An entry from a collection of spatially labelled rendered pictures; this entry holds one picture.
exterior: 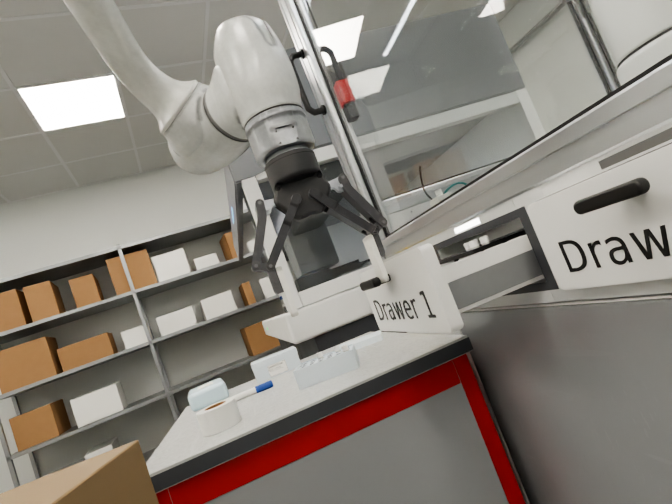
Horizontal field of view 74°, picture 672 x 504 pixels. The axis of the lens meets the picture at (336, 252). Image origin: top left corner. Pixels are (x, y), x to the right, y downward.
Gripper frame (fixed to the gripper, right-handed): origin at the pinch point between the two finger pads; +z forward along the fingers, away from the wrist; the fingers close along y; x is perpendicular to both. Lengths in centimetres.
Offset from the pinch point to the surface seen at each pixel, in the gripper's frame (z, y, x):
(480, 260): 2.8, 16.7, -9.4
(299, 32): -66, 24, 43
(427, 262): 0.6, 8.9, -11.3
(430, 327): 8.7, 8.6, -5.4
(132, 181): -182, -72, 414
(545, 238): 2.9, 22.4, -15.0
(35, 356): -38, -180, 356
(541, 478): 41.7, 24.2, 11.5
